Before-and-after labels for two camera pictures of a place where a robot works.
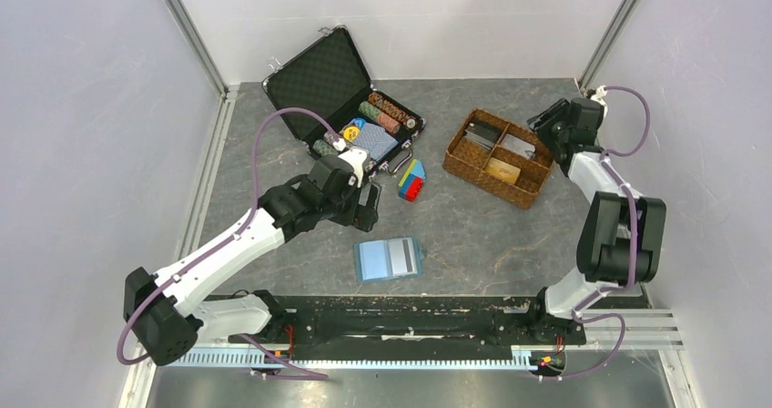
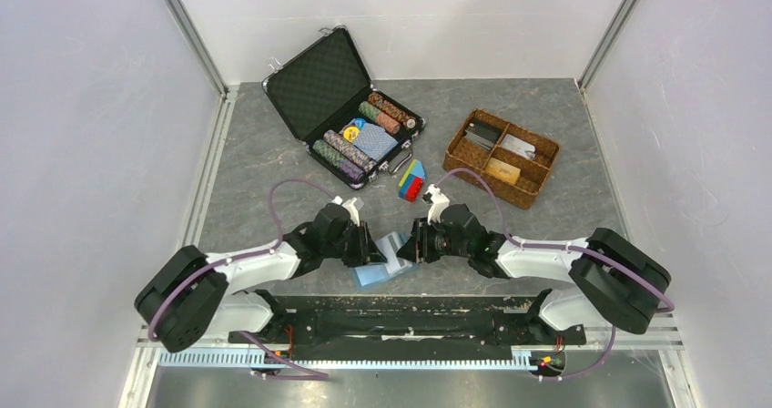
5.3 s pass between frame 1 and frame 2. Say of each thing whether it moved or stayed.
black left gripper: moved
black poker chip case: stayed
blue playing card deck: stayed
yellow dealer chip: stayed
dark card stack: stayed
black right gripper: moved
